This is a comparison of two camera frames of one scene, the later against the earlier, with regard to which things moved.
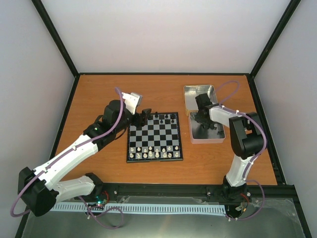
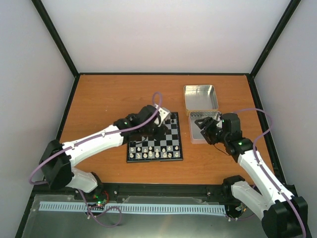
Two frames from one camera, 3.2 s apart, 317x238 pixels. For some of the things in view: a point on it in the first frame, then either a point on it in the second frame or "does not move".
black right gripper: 197,118 -> 207,120
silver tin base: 199,135 does not move
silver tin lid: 190,91 does not move
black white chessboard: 159,140 does not move
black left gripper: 141,119 -> 163,129
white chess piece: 157,154 does not move
